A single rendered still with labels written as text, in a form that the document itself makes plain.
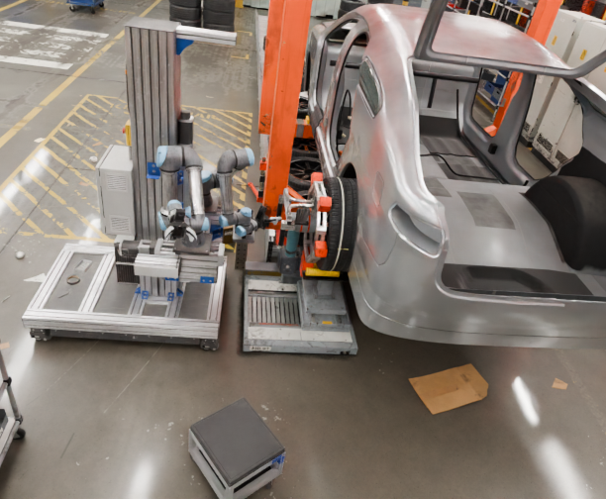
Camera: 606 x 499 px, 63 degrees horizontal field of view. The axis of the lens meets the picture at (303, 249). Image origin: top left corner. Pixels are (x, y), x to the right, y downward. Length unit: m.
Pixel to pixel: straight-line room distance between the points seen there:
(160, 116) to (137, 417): 1.79
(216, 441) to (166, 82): 1.92
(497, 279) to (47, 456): 2.86
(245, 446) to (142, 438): 0.72
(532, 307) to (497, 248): 0.91
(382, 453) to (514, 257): 1.54
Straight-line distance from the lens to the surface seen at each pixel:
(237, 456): 2.73
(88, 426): 3.32
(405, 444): 3.39
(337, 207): 3.19
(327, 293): 3.81
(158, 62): 2.93
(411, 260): 2.45
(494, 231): 3.67
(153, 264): 3.18
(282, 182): 3.73
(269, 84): 5.47
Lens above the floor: 2.65
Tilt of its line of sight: 35 degrees down
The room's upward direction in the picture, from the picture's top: 10 degrees clockwise
